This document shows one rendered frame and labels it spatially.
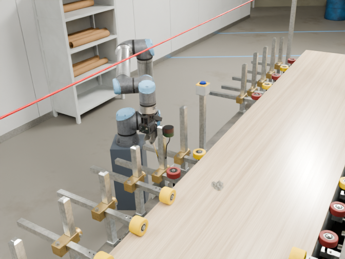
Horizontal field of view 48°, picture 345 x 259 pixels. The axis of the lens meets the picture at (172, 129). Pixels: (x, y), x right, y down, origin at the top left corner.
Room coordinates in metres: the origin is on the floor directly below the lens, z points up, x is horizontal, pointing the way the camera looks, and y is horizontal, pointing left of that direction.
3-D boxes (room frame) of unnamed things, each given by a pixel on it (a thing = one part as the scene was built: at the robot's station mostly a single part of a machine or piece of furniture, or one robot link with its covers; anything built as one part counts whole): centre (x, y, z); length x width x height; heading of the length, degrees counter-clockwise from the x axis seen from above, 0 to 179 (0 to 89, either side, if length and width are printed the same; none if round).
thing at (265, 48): (3.42, -0.86, 0.90); 0.03 x 0.03 x 0.48; 58
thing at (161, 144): (1.93, 0.06, 0.91); 0.03 x 0.03 x 0.48; 58
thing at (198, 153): (2.04, -0.16, 0.85); 0.08 x 0.08 x 0.11
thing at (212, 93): (2.99, -0.52, 0.84); 0.43 x 0.03 x 0.04; 58
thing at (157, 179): (1.91, 0.07, 0.84); 0.13 x 0.06 x 0.05; 148
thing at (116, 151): (2.74, 0.36, 0.30); 0.25 x 0.25 x 0.60; 86
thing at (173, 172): (1.85, 0.00, 0.85); 0.08 x 0.08 x 0.11
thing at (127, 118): (2.74, 0.35, 0.79); 0.17 x 0.15 x 0.18; 94
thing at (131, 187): (1.70, 0.21, 0.94); 0.13 x 0.06 x 0.05; 148
